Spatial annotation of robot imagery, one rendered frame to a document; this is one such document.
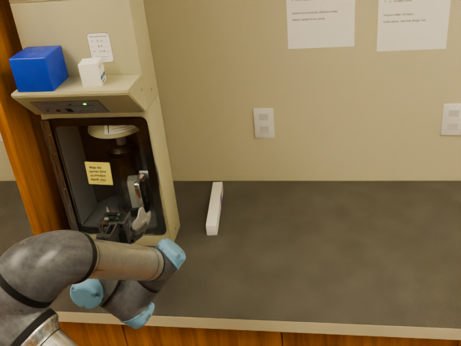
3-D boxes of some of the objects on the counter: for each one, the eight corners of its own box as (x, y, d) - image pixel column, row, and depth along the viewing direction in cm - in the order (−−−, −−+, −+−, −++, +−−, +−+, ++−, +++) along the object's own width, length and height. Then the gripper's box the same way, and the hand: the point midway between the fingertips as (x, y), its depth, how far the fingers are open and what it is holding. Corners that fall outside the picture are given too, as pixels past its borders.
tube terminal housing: (103, 202, 204) (49, -18, 166) (189, 202, 198) (155, -25, 160) (76, 244, 183) (8, 3, 144) (173, 246, 177) (129, -4, 139)
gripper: (133, 238, 135) (156, 191, 152) (71, 237, 137) (100, 191, 155) (139, 266, 139) (160, 217, 157) (79, 264, 142) (106, 217, 159)
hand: (131, 215), depth 157 cm, fingers open, 9 cm apart
